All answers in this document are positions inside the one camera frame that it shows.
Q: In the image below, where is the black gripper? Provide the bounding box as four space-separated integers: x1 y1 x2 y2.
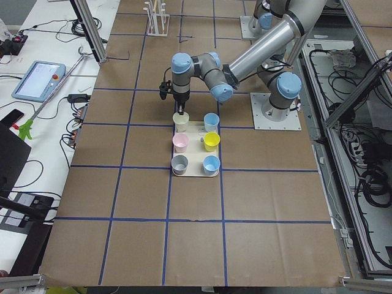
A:
173 91 189 115

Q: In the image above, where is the white plastic cup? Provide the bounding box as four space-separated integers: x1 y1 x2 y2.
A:
172 112 189 132

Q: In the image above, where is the light blue plastic cup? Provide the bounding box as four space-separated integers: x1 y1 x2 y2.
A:
203 113 220 132

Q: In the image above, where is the pink plastic cup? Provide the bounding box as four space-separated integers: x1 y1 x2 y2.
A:
172 133 189 153

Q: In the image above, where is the yellow plastic cup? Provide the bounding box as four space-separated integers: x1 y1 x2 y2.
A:
203 132 221 152

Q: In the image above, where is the grey plastic cup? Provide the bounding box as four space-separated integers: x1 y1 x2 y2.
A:
171 155 189 175

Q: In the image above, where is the cream bunny tray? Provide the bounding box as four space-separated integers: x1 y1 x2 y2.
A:
171 122 219 177

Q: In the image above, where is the teach pendant tablet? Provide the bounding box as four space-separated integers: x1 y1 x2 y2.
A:
11 61 66 103

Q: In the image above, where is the black smartphone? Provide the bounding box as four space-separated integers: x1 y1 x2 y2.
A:
1 109 25 128

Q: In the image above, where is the white wire cup rack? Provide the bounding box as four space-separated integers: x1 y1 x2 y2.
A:
143 0 170 37

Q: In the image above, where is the green handled reacher grabber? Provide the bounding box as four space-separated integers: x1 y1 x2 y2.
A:
18 47 89 140

